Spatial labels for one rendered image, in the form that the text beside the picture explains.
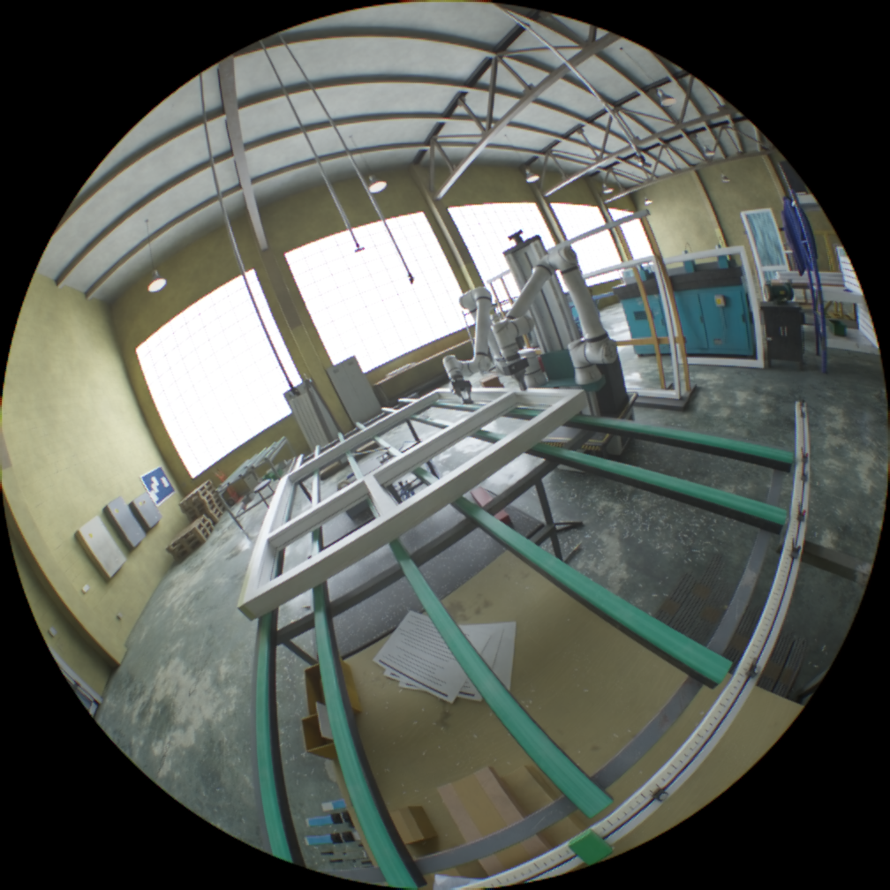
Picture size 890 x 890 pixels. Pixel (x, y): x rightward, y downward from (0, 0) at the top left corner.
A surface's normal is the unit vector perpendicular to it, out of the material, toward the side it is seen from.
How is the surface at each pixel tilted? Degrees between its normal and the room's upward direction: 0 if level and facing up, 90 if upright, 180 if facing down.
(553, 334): 90
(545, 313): 90
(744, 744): 0
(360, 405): 90
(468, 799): 0
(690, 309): 90
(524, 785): 0
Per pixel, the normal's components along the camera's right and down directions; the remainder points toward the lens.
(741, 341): -0.82, 0.50
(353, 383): 0.41, 0.17
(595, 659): -0.40, -0.85
